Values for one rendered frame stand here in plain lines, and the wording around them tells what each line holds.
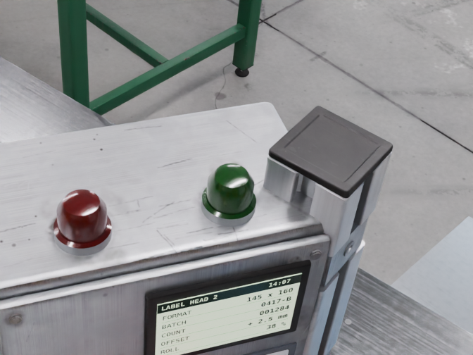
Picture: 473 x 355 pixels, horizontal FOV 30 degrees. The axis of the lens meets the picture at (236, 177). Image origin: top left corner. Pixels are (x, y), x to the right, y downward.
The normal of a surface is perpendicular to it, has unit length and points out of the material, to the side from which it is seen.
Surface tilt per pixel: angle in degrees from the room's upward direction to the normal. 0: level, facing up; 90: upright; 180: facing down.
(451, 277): 0
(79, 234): 90
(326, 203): 90
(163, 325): 90
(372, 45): 0
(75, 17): 90
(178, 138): 0
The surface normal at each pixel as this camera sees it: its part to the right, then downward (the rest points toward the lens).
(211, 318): 0.33, 0.69
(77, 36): 0.72, 0.54
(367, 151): 0.09, -0.71
